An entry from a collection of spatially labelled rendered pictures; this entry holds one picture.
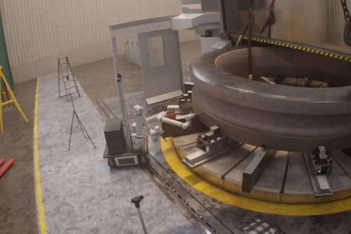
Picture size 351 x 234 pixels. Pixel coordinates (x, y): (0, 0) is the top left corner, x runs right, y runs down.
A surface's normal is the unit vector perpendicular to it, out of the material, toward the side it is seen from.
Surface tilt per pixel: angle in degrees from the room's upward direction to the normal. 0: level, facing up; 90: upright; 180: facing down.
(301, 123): 90
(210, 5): 90
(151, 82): 90
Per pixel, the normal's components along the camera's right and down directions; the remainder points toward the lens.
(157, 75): 0.48, 0.29
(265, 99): -0.58, 0.36
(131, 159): 0.11, 0.37
